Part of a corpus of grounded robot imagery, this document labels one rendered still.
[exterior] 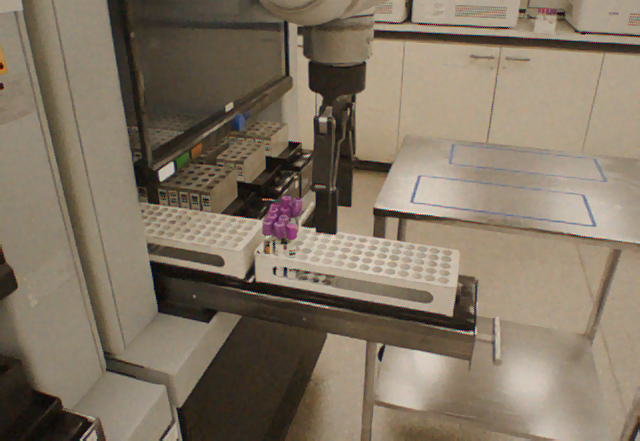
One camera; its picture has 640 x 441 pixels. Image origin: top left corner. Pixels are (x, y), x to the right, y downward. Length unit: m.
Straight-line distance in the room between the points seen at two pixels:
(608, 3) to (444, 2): 0.80
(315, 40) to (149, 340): 0.51
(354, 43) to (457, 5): 2.34
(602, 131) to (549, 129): 0.27
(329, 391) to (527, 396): 0.63
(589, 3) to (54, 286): 2.75
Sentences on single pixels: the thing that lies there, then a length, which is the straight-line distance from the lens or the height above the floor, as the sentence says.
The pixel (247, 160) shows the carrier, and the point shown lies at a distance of 1.08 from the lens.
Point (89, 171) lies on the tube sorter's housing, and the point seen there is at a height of 1.03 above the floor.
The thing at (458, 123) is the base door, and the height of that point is 0.38.
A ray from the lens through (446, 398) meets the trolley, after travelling 1.38.
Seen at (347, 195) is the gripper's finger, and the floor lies 0.94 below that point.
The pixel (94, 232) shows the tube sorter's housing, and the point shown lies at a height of 0.95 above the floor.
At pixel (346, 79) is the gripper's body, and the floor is 1.13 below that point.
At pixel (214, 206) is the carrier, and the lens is 0.96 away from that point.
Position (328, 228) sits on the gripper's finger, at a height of 0.93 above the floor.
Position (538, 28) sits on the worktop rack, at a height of 0.92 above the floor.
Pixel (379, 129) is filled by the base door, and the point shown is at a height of 0.29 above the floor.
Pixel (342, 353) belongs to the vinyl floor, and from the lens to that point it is 1.87.
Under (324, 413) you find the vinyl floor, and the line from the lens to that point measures 1.69.
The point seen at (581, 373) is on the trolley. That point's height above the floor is 0.28.
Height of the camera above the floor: 1.28
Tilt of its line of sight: 26 degrees down
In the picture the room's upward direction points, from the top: straight up
